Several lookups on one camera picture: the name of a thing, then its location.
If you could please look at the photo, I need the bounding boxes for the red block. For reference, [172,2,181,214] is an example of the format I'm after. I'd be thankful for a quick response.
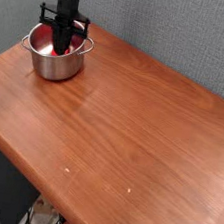
[50,48,70,57]

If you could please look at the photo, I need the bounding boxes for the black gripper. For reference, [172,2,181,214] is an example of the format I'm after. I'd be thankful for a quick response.
[39,2,90,55]

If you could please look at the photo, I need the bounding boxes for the stainless steel pot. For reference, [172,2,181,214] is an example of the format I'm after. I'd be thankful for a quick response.
[21,23,94,81]

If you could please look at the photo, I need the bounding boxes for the white table leg frame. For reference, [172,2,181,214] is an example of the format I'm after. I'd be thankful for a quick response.
[19,195,65,224]

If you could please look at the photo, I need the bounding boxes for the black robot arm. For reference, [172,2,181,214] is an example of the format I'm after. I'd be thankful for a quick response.
[39,0,90,55]

